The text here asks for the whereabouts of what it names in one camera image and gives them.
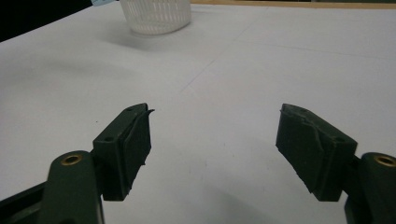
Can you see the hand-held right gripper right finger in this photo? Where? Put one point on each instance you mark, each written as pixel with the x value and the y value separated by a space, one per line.
pixel 314 152

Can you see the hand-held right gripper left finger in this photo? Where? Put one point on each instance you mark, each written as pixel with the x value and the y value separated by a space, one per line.
pixel 130 149

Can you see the clear plastic basket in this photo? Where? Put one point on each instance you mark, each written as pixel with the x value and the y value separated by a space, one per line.
pixel 155 17

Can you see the white table cover sheet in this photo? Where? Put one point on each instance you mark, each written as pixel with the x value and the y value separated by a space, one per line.
pixel 218 71

